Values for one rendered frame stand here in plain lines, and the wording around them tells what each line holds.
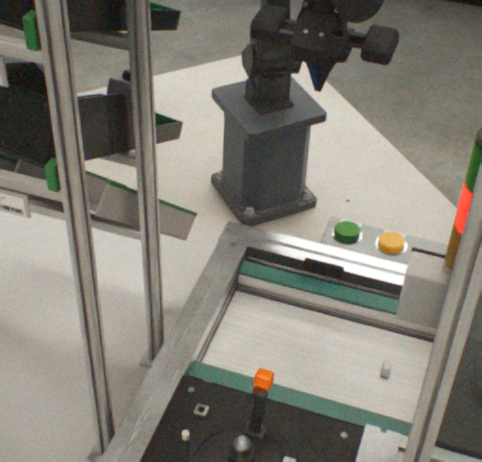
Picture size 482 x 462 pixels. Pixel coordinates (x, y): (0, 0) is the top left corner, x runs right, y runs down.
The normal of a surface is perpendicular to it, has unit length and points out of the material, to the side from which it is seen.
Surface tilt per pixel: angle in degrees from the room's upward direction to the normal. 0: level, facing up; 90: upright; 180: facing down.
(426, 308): 90
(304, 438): 0
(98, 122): 90
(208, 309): 0
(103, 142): 90
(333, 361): 0
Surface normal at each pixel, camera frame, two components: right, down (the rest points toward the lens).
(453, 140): 0.04, -0.75
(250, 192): -0.32, 0.62
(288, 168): 0.44, 0.60
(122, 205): 0.88, 0.34
